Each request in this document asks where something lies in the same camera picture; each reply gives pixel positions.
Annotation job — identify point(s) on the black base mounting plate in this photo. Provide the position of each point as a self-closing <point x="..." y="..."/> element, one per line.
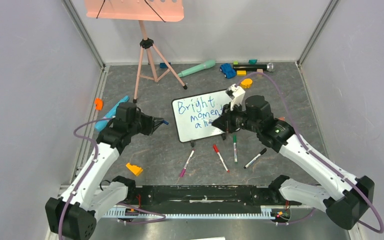
<point x="204" y="199"/>

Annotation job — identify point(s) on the red whiteboard marker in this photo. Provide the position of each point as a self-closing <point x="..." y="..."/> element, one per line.
<point x="221" y="158"/>

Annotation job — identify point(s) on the black silver microphone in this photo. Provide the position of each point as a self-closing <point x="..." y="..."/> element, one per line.
<point x="269" y="67"/>

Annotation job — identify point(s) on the pink music stand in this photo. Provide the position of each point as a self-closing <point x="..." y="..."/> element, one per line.
<point x="165" y="11"/>

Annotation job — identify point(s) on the small orange block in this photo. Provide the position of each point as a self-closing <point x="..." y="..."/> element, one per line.
<point x="98" y="104"/>

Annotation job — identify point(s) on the purple whiteboard marker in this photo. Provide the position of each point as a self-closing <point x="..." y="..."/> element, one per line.
<point x="186" y="164"/>

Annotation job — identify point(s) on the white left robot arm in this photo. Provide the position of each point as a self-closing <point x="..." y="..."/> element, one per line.
<point x="76" y="212"/>

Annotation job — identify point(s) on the blue toy microphone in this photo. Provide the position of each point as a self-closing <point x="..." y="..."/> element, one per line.
<point x="100" y="125"/>

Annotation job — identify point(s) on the teal block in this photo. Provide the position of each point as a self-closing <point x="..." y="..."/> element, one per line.
<point x="252" y="61"/>

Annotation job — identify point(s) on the yellow oval block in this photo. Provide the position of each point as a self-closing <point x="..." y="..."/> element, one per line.
<point x="246" y="83"/>

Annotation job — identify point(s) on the black framed whiteboard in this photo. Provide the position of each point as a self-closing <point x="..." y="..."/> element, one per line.
<point x="193" y="115"/>

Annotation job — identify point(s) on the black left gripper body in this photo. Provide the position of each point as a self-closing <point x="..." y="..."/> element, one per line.
<point x="146" y="124"/>

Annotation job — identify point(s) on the mint green toy microphone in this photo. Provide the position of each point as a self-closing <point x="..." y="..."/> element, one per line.
<point x="197" y="68"/>

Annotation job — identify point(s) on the black whiteboard marker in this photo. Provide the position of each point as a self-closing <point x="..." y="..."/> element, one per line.
<point x="263" y="151"/>

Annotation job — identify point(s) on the yellow rectangular block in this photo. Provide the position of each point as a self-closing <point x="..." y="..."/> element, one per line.
<point x="241" y="72"/>

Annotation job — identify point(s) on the orange stair block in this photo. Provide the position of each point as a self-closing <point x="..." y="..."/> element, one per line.
<point x="134" y="169"/>

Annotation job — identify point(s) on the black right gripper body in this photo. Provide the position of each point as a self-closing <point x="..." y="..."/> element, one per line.
<point x="228" y="118"/>

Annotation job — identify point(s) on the blue toy car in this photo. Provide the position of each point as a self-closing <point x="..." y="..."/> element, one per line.
<point x="227" y="71"/>

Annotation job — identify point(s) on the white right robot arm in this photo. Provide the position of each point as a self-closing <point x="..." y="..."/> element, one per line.
<point x="344" y="197"/>

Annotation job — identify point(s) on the dark blue block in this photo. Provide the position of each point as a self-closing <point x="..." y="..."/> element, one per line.
<point x="163" y="65"/>

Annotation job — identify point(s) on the green whiteboard marker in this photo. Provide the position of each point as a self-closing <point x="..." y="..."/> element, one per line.
<point x="235" y="149"/>

